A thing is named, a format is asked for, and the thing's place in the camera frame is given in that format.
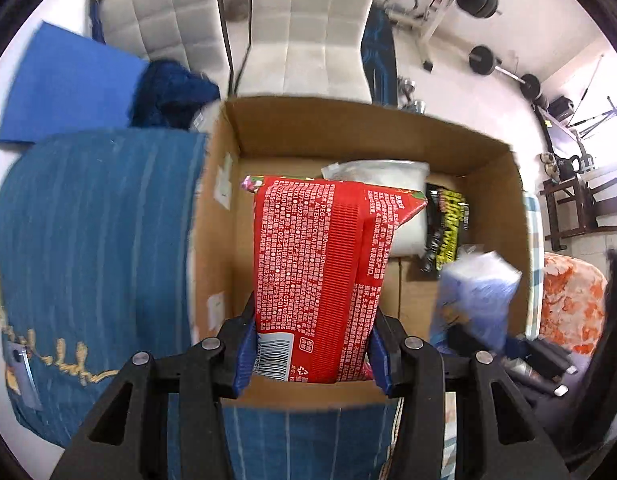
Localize red tissue packet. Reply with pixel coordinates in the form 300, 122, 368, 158
241, 175, 429, 385

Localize black barbell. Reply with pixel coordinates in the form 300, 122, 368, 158
467, 45, 543, 99

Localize black yellow snack packet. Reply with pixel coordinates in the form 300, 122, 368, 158
421, 185, 473, 277

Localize blue black gym bag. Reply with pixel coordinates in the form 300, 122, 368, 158
361, 6, 400, 107

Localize orange white patterned cloth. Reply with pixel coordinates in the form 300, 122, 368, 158
537, 252, 609, 361

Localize white weight bench rack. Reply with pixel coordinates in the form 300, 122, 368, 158
383, 0, 500, 72

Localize chrome dumbbells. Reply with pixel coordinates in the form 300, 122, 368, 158
397, 76, 429, 114

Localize white plastic bag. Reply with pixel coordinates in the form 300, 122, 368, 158
321, 160, 432, 259

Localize blue striped blanket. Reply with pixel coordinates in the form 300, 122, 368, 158
0, 129, 405, 480

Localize dark wooden stool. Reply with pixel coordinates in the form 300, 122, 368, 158
539, 174, 617, 254

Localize blue white tissue packet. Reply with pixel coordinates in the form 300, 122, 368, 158
431, 250, 523, 356

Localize white quilted chair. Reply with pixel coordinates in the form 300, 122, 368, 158
236, 0, 383, 104
98, 0, 232, 92

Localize black music stand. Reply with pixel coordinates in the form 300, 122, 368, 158
567, 54, 617, 137

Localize blue foam board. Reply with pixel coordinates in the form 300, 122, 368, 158
0, 21, 152, 146

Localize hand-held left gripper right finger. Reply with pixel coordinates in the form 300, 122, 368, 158
371, 307, 572, 480

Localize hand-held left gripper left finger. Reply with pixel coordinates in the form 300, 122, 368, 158
51, 295, 257, 480

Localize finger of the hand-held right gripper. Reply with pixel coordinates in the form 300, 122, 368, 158
447, 326, 505, 362
503, 337, 575, 396

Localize dark blue fuzzy cloth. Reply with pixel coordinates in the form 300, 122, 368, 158
131, 59, 222, 132

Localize light checked cloth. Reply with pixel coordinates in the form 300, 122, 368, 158
523, 191, 545, 337

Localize brown cardboard box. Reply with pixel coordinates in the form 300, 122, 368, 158
191, 95, 535, 408

